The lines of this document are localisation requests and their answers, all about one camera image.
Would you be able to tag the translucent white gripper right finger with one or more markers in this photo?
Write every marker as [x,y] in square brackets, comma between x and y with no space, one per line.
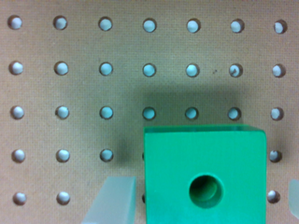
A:
[294,197]

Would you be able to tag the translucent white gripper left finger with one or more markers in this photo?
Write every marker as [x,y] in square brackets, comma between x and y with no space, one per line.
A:
[115,202]

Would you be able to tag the green block with hole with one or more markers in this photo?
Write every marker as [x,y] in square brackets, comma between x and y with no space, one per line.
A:
[205,174]

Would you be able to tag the brown perforated pegboard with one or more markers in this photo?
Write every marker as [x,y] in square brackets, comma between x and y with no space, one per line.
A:
[77,75]

